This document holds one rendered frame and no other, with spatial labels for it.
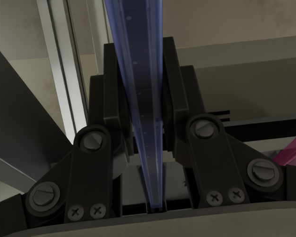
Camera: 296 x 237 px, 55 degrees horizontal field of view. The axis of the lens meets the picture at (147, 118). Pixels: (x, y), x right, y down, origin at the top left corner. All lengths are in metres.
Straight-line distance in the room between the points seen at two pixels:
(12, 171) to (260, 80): 0.54
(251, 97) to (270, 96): 0.04
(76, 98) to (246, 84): 0.35
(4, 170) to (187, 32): 3.08
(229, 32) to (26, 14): 2.33
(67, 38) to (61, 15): 0.03
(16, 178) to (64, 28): 0.30
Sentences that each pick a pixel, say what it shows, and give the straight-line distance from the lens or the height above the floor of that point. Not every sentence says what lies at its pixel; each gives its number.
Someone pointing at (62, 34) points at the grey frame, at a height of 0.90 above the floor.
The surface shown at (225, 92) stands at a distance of 0.63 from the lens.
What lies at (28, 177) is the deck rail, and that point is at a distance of 0.21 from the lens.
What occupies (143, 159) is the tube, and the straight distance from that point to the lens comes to 0.17.
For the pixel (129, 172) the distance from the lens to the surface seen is 0.24.
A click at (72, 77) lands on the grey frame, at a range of 0.47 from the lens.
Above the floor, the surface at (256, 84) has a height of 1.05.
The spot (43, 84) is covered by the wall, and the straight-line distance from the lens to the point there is 3.91.
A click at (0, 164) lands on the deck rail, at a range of 0.18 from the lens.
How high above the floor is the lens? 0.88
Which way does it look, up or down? 21 degrees up
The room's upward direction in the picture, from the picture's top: 174 degrees clockwise
